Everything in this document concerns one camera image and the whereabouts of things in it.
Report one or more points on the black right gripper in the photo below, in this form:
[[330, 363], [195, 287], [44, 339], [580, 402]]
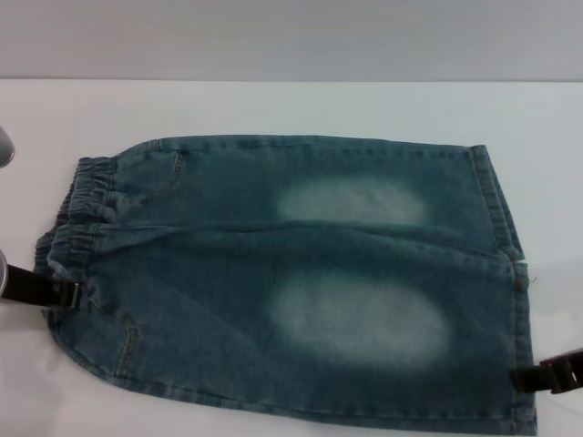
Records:
[[569, 371]]

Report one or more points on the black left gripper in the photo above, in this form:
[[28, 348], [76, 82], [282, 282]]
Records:
[[27, 287]]

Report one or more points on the blue denim shorts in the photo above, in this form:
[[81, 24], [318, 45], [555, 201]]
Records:
[[282, 282]]

